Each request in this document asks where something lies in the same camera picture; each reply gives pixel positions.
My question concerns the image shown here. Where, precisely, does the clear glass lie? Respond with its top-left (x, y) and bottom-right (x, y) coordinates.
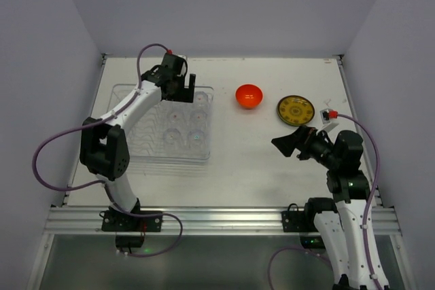
top-left (187, 129), bottom-right (209, 152)
top-left (194, 91), bottom-right (209, 109)
top-left (167, 109), bottom-right (186, 128)
top-left (190, 109), bottom-right (209, 129)
top-left (162, 128), bottom-right (184, 151)

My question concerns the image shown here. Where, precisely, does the olive yellow plate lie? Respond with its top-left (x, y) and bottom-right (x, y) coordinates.
top-left (277, 95), bottom-right (315, 127)

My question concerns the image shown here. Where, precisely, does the orange plastic bowl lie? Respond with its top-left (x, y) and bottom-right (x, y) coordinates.
top-left (235, 84), bottom-right (263, 109)

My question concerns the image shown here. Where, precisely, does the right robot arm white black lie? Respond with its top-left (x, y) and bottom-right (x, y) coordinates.
top-left (271, 125), bottom-right (390, 289)

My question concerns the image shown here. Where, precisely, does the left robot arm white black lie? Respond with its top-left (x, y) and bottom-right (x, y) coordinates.
top-left (80, 52), bottom-right (196, 215)

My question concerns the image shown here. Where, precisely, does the clear plastic dish rack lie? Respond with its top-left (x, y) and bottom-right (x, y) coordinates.
top-left (101, 84), bottom-right (214, 163)

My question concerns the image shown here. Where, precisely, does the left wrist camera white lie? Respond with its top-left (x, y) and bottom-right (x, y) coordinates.
top-left (178, 54), bottom-right (188, 76)

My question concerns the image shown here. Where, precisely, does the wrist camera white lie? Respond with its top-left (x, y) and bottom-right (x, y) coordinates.
top-left (178, 54), bottom-right (188, 76)
top-left (319, 109), bottom-right (338, 133)

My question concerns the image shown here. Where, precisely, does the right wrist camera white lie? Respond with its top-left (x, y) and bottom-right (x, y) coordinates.
top-left (319, 109), bottom-right (338, 133)

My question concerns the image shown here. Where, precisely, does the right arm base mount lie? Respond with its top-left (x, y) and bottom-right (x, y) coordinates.
top-left (281, 203), bottom-right (326, 251)

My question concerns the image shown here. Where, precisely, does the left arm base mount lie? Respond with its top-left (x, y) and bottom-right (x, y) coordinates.
top-left (99, 208), bottom-right (162, 253)

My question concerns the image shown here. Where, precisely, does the aluminium front rail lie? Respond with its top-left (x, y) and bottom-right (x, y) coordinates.
top-left (43, 205), bottom-right (402, 236)

